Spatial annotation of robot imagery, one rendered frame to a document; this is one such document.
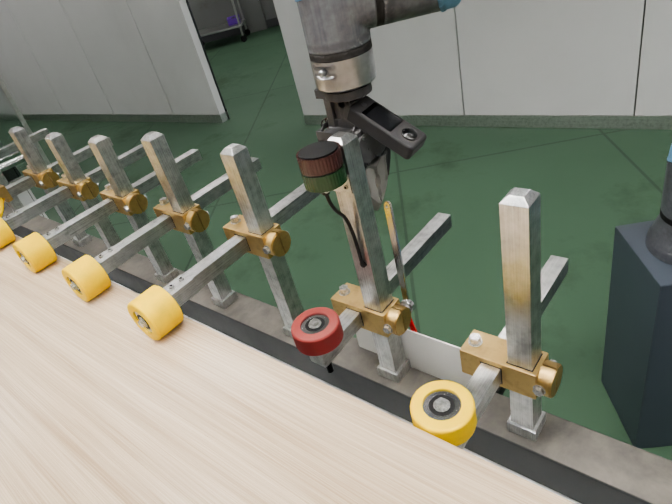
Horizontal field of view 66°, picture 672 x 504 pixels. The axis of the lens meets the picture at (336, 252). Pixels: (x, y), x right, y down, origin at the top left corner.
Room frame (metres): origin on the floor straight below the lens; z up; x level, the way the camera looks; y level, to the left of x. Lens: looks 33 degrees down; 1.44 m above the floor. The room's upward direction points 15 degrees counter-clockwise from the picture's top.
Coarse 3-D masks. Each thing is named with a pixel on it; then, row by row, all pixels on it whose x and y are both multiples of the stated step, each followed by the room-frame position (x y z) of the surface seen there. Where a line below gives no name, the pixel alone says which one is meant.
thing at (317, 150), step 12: (312, 144) 0.67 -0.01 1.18; (324, 144) 0.65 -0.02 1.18; (336, 144) 0.64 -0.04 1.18; (300, 156) 0.64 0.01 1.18; (312, 156) 0.63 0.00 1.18; (324, 156) 0.62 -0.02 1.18; (348, 180) 0.65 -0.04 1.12; (324, 192) 0.62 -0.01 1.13; (348, 192) 0.65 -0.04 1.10; (360, 252) 0.66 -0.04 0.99; (360, 264) 0.66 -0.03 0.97
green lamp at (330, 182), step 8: (344, 168) 0.63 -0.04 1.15; (304, 176) 0.63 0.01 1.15; (328, 176) 0.61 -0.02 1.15; (336, 176) 0.62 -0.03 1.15; (344, 176) 0.63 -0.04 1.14; (304, 184) 0.64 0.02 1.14; (312, 184) 0.62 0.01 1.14; (320, 184) 0.62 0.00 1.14; (328, 184) 0.61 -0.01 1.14; (336, 184) 0.62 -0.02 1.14; (312, 192) 0.62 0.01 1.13; (320, 192) 0.62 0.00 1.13
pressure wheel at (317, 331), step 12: (312, 312) 0.66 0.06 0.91; (324, 312) 0.65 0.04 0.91; (300, 324) 0.64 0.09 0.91; (312, 324) 0.62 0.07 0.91; (324, 324) 0.62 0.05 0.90; (336, 324) 0.61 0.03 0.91; (300, 336) 0.61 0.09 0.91; (312, 336) 0.60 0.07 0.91; (324, 336) 0.59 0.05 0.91; (336, 336) 0.60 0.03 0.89; (300, 348) 0.60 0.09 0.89; (312, 348) 0.59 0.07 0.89; (324, 348) 0.59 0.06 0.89
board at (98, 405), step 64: (0, 256) 1.21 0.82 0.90; (0, 320) 0.91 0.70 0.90; (64, 320) 0.84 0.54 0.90; (128, 320) 0.78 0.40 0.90; (192, 320) 0.73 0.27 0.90; (0, 384) 0.70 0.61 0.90; (64, 384) 0.65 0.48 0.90; (128, 384) 0.61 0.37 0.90; (192, 384) 0.57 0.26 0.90; (256, 384) 0.54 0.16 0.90; (320, 384) 0.51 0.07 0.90; (0, 448) 0.55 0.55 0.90; (64, 448) 0.52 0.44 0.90; (128, 448) 0.49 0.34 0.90; (192, 448) 0.46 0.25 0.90; (256, 448) 0.43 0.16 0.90; (320, 448) 0.40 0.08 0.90; (384, 448) 0.38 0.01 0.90; (448, 448) 0.36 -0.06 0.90
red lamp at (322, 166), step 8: (336, 152) 0.62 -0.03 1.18; (304, 160) 0.62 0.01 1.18; (312, 160) 0.62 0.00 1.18; (320, 160) 0.61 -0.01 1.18; (328, 160) 0.62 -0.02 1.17; (336, 160) 0.62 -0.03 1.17; (304, 168) 0.63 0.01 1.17; (312, 168) 0.62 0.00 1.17; (320, 168) 0.61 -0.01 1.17; (328, 168) 0.61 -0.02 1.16; (336, 168) 0.62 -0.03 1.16
